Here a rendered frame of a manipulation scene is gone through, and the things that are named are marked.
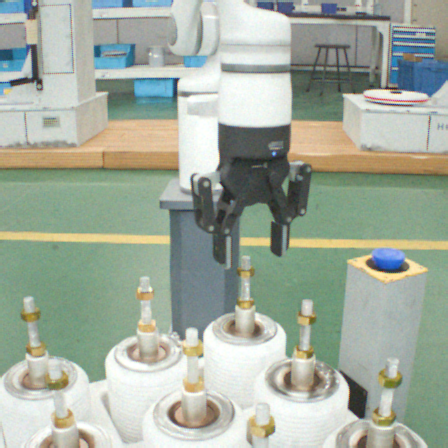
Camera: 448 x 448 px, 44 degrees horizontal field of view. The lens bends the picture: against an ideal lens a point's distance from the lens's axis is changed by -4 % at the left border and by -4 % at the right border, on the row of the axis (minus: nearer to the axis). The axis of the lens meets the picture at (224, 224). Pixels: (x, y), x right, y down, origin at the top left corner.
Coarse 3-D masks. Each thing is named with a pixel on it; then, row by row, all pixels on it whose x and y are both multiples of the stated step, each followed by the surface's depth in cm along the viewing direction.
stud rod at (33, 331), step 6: (24, 300) 53; (30, 300) 53; (30, 306) 53; (30, 324) 53; (36, 324) 54; (30, 330) 54; (36, 330) 54; (30, 336) 54; (36, 336) 54; (30, 342) 54; (36, 342) 54
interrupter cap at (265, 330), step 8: (232, 312) 69; (256, 312) 69; (216, 320) 67; (224, 320) 68; (232, 320) 68; (256, 320) 68; (264, 320) 67; (272, 320) 67; (216, 328) 66; (224, 328) 66; (232, 328) 66; (256, 328) 66; (264, 328) 66; (272, 328) 66; (216, 336) 64; (224, 336) 64; (232, 336) 64; (240, 336) 64; (248, 336) 64; (256, 336) 64; (264, 336) 64; (272, 336) 64; (232, 344) 63; (240, 344) 62; (248, 344) 62; (256, 344) 63
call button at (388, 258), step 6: (372, 252) 68; (378, 252) 67; (384, 252) 67; (390, 252) 67; (396, 252) 67; (402, 252) 67; (372, 258) 67; (378, 258) 66; (384, 258) 66; (390, 258) 66; (396, 258) 66; (402, 258) 66; (378, 264) 67; (384, 264) 66; (390, 264) 66; (396, 264) 66
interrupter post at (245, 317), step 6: (240, 312) 64; (246, 312) 64; (252, 312) 65; (240, 318) 65; (246, 318) 64; (252, 318) 65; (240, 324) 65; (246, 324) 65; (252, 324) 65; (240, 330) 65; (246, 330) 65; (252, 330) 65
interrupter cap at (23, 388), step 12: (24, 360) 58; (60, 360) 59; (12, 372) 56; (24, 372) 56; (72, 372) 57; (12, 384) 54; (24, 384) 55; (72, 384) 55; (24, 396) 52; (36, 396) 52; (48, 396) 53
